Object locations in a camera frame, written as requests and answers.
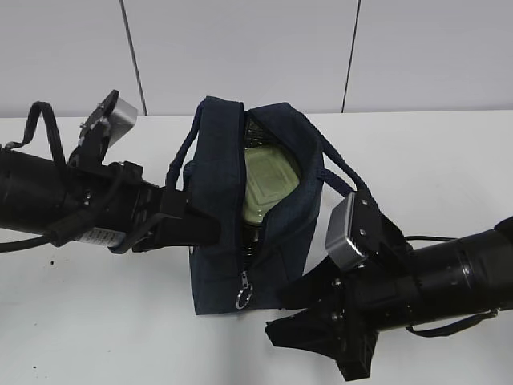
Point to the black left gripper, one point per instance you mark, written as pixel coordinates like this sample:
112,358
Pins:
113,206

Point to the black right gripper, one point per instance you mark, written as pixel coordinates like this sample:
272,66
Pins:
360,288

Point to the navy blue lunch bag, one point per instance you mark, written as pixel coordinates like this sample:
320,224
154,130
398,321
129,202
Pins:
249,264

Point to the green lidded glass container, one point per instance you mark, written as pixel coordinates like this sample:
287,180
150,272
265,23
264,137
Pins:
271,175

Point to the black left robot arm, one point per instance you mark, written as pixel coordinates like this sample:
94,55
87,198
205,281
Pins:
31,192

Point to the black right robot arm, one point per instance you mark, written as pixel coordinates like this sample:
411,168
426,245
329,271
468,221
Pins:
436,291

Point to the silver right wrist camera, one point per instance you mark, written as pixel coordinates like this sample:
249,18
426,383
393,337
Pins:
354,232

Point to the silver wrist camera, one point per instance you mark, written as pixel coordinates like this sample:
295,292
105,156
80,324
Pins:
112,119
354,232

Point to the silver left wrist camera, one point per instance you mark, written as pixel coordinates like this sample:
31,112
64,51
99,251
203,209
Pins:
112,119

